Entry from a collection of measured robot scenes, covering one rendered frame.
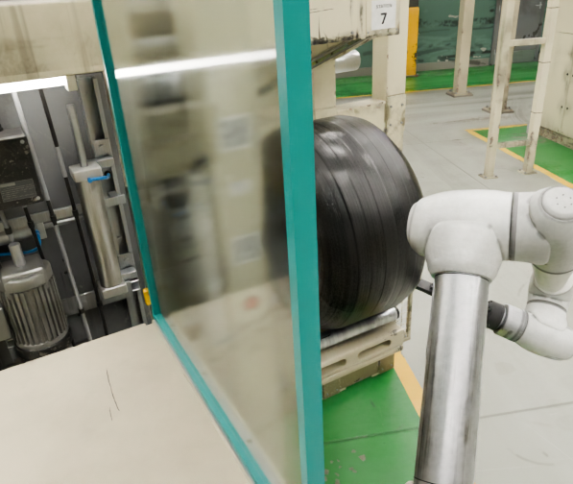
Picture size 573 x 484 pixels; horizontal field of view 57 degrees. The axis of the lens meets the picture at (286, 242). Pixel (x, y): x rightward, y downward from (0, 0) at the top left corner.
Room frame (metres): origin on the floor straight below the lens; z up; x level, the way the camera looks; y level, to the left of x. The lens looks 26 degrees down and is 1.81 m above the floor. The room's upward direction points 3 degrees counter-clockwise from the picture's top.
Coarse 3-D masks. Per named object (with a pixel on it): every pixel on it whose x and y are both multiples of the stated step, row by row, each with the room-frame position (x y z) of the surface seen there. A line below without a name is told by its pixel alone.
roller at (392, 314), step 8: (384, 312) 1.30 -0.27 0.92; (392, 312) 1.30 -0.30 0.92; (368, 320) 1.27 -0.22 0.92; (376, 320) 1.27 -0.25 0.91; (384, 320) 1.28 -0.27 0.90; (392, 320) 1.30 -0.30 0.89; (336, 328) 1.23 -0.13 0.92; (344, 328) 1.23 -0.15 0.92; (352, 328) 1.24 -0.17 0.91; (360, 328) 1.24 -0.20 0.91; (368, 328) 1.25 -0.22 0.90; (328, 336) 1.20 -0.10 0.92; (336, 336) 1.21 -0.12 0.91; (344, 336) 1.22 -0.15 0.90; (352, 336) 1.23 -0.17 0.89; (328, 344) 1.19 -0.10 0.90
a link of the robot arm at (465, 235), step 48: (480, 192) 0.93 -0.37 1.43; (432, 240) 0.90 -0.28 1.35; (480, 240) 0.86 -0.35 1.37; (480, 288) 0.82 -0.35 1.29; (432, 336) 0.79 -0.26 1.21; (480, 336) 0.77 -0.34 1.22; (432, 384) 0.73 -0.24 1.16; (480, 384) 0.72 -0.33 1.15; (432, 432) 0.67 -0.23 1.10; (432, 480) 0.61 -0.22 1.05
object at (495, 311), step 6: (492, 306) 1.18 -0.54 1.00; (498, 306) 1.18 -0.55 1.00; (504, 306) 1.18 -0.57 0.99; (492, 312) 1.16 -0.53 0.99; (498, 312) 1.16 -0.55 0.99; (504, 312) 1.16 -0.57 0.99; (492, 318) 1.16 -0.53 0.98; (498, 318) 1.16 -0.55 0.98; (492, 324) 1.16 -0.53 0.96; (498, 324) 1.15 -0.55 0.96
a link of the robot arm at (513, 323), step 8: (504, 304) 1.21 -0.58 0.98; (512, 312) 1.16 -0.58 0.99; (520, 312) 1.17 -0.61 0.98; (504, 320) 1.15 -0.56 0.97; (512, 320) 1.15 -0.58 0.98; (520, 320) 1.15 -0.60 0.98; (496, 328) 1.16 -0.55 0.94; (504, 328) 1.14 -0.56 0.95; (512, 328) 1.14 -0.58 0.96; (520, 328) 1.13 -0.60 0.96; (504, 336) 1.15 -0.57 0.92; (512, 336) 1.14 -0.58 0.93
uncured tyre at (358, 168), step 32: (320, 128) 1.34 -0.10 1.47; (352, 128) 1.34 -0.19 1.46; (320, 160) 1.21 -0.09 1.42; (352, 160) 1.22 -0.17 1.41; (384, 160) 1.24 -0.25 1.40; (320, 192) 1.16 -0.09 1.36; (352, 192) 1.15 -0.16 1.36; (384, 192) 1.18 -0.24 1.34; (416, 192) 1.22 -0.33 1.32; (320, 224) 1.15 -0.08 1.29; (352, 224) 1.11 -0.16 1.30; (384, 224) 1.14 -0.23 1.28; (320, 256) 1.57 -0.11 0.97; (352, 256) 1.09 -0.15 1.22; (384, 256) 1.12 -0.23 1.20; (416, 256) 1.16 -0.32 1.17; (320, 288) 1.15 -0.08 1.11; (352, 288) 1.09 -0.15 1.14; (384, 288) 1.13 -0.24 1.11; (320, 320) 1.17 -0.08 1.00; (352, 320) 1.14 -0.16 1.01
